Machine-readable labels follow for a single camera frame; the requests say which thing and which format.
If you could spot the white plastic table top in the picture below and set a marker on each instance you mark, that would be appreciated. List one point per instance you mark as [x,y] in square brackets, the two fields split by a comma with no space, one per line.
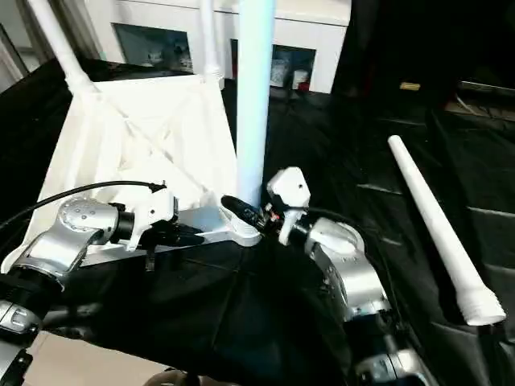
[141,128]

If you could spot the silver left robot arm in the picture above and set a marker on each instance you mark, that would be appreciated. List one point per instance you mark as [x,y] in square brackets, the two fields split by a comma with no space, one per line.
[72,229]

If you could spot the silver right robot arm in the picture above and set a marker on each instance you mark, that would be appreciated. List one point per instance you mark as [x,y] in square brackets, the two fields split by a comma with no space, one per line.
[354,273]

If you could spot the black work mat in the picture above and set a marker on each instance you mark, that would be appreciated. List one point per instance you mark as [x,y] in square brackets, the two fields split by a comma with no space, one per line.
[261,301]

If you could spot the white blue patterned container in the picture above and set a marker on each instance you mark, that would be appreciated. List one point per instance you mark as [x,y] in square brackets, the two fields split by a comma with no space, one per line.
[278,74]

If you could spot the dark left robot foot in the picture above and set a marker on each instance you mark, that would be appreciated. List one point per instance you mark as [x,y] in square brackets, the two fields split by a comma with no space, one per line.
[173,378]

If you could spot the white mug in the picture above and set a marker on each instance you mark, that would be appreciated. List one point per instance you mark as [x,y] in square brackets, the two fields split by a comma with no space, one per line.
[298,78]

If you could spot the small white figurine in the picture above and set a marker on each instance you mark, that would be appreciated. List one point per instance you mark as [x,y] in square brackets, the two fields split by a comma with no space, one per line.
[155,57]

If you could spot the yellowish label tag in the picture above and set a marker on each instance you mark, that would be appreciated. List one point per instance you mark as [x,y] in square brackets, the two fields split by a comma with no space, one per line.
[409,86]

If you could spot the white glass door cabinet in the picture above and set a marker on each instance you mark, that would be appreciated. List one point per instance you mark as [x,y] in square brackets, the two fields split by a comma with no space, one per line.
[314,24]

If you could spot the grey curtain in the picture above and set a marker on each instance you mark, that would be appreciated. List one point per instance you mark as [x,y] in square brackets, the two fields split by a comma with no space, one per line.
[36,32]

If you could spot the dark metal bar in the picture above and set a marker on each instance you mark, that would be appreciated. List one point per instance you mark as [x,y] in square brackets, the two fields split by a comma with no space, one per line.
[487,85]

